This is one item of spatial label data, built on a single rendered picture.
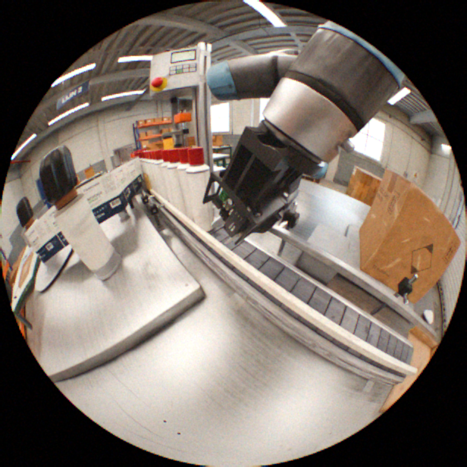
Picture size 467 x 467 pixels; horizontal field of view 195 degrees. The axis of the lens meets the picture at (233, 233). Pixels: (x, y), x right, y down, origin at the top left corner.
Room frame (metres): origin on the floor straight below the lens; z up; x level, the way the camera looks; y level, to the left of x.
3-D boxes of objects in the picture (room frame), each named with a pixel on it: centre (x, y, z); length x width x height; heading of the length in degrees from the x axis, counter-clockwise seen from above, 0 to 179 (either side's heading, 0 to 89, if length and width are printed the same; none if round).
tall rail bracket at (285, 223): (0.21, -0.11, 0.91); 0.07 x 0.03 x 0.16; 135
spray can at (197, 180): (0.29, 0.08, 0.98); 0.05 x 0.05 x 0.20
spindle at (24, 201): (0.09, 0.72, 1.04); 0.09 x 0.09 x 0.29
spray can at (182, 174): (0.33, 0.11, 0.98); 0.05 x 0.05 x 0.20
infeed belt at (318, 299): (0.39, 0.18, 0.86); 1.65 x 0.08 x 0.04; 45
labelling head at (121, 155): (0.62, 0.54, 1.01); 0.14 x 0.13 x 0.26; 45
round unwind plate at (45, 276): (0.09, 0.72, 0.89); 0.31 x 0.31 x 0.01
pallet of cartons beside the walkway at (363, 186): (2.43, -3.32, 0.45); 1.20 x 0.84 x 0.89; 145
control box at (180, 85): (0.53, 0.19, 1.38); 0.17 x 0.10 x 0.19; 100
